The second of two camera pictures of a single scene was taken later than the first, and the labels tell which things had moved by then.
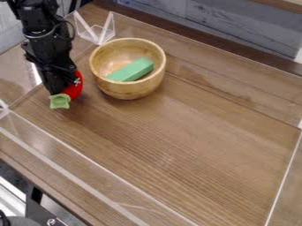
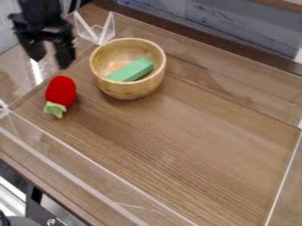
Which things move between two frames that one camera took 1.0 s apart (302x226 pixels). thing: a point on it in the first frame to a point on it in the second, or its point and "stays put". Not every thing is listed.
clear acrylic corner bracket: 96,34 stays put
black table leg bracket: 34,210 stays put
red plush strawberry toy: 73,91 to 60,93
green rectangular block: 133,71 stays put
